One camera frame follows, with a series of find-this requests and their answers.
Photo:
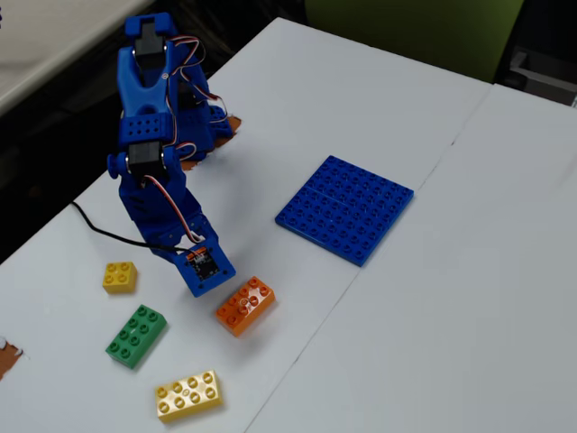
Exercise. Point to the orange 2x4 block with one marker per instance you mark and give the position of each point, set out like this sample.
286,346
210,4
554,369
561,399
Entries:
245,306

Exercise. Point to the blue 8x8 base plate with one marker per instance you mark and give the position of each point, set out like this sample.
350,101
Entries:
345,209

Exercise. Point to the white side table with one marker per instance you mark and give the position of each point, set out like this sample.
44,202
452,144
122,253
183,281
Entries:
54,40

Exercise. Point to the grey shelf unit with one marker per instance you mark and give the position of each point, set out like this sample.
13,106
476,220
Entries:
541,74

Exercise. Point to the yellow 2x2 block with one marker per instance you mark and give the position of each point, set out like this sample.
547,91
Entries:
119,277

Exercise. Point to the blue 3D-printed robot arm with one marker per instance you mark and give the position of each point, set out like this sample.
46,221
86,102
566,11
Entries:
144,99

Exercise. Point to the yellow 2x4 block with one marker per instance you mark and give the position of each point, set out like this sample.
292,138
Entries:
189,397

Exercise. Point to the green 2x4 block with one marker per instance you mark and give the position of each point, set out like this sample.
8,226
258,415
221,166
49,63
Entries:
135,336

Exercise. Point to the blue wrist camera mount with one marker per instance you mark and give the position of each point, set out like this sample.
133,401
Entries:
205,268

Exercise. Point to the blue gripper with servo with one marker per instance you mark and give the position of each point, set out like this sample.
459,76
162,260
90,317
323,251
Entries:
159,238

